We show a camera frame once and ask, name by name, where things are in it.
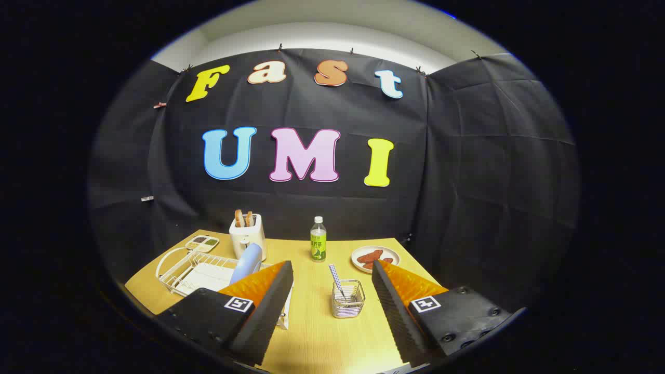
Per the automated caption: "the white divided seasoning tray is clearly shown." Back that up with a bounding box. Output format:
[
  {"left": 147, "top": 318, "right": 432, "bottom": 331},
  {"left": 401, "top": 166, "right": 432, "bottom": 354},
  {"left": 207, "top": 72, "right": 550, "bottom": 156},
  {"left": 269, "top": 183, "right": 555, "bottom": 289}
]
[{"left": 185, "top": 235, "right": 220, "bottom": 253}]

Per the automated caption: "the cream round dish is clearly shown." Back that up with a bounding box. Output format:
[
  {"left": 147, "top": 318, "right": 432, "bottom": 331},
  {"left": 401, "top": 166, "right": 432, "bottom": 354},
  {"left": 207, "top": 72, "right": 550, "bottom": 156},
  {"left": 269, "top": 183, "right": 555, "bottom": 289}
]
[{"left": 351, "top": 246, "right": 401, "bottom": 274}]

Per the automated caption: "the metal wire basket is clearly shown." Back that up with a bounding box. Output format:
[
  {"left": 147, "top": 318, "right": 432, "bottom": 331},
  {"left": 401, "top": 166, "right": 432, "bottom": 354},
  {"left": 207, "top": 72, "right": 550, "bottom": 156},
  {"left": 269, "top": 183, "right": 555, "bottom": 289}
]
[{"left": 331, "top": 279, "right": 366, "bottom": 319}]

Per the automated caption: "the blue plate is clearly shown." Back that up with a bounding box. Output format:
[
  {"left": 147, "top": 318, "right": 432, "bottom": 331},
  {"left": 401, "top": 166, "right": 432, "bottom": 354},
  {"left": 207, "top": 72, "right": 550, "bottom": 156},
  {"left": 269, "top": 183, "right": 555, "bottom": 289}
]
[{"left": 230, "top": 243, "right": 263, "bottom": 285}]

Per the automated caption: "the blue checkered handle spoon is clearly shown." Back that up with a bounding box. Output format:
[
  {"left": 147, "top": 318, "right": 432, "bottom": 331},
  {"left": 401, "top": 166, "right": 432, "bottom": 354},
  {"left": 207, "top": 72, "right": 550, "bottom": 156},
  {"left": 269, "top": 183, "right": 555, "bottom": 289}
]
[{"left": 328, "top": 263, "right": 350, "bottom": 303}]

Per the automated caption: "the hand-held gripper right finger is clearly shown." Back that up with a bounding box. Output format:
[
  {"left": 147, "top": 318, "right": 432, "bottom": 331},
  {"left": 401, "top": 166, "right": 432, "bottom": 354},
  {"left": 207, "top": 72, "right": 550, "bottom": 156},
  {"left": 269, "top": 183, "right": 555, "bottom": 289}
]
[{"left": 371, "top": 259, "right": 527, "bottom": 368}]

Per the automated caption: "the white wire dish rack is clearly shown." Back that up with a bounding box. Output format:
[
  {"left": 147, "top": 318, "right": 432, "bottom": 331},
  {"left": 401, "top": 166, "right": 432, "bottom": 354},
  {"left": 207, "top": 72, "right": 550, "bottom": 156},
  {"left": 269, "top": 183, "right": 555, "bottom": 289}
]
[{"left": 156, "top": 247, "right": 290, "bottom": 330}]

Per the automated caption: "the green label drink bottle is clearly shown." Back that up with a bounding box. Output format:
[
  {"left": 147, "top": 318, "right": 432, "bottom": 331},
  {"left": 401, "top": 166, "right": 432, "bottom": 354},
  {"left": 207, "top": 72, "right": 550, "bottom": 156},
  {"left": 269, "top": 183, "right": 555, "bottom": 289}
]
[{"left": 310, "top": 216, "right": 327, "bottom": 262}]

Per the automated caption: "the black backdrop cloth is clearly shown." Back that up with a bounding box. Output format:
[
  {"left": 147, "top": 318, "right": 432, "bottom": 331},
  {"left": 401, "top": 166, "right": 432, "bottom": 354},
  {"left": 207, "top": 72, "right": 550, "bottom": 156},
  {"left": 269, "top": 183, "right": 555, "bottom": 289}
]
[{"left": 88, "top": 48, "right": 580, "bottom": 312}]

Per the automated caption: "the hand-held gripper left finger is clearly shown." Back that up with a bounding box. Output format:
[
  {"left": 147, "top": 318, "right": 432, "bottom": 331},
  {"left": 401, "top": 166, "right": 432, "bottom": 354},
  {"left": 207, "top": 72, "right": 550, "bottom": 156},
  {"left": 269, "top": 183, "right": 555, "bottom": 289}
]
[{"left": 155, "top": 260, "right": 295, "bottom": 367}]

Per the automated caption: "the white toaster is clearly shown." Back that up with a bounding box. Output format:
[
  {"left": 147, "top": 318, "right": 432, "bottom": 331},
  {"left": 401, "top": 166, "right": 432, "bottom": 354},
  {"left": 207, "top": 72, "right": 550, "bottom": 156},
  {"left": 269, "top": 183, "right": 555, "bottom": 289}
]
[{"left": 229, "top": 213, "right": 268, "bottom": 262}]

